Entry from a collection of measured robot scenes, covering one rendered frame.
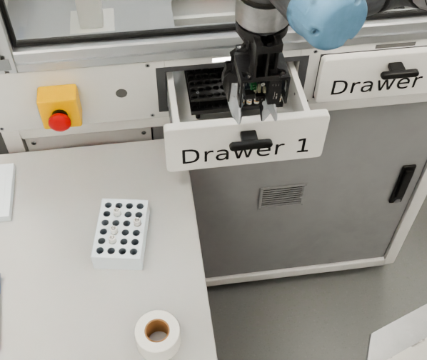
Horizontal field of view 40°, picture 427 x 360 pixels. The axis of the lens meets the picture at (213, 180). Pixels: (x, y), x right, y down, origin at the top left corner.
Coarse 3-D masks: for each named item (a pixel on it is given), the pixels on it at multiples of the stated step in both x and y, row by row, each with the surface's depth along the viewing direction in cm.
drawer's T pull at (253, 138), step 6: (246, 132) 100; (252, 132) 100; (246, 138) 100; (252, 138) 100; (234, 144) 99; (240, 144) 99; (246, 144) 99; (252, 144) 99; (258, 144) 99; (264, 144) 99; (270, 144) 99; (234, 150) 99; (240, 150) 99
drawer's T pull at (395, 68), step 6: (390, 66) 112; (396, 66) 112; (402, 66) 112; (384, 72) 111; (390, 72) 111; (396, 72) 111; (402, 72) 111; (408, 72) 111; (414, 72) 111; (384, 78) 111; (390, 78) 111; (396, 78) 111
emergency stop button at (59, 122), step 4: (52, 116) 105; (56, 116) 105; (60, 116) 105; (64, 116) 105; (68, 116) 106; (52, 120) 105; (56, 120) 105; (60, 120) 105; (64, 120) 105; (68, 120) 106; (52, 124) 105; (56, 124) 105; (60, 124) 106; (64, 124) 106; (68, 124) 106; (52, 128) 106; (56, 128) 106; (60, 128) 106; (64, 128) 106; (68, 128) 107
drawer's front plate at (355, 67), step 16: (416, 48) 113; (320, 64) 113; (336, 64) 111; (352, 64) 112; (368, 64) 112; (384, 64) 113; (416, 64) 114; (320, 80) 114; (336, 80) 114; (352, 80) 115; (368, 80) 116; (384, 80) 116; (320, 96) 117; (336, 96) 118; (352, 96) 119; (368, 96) 119
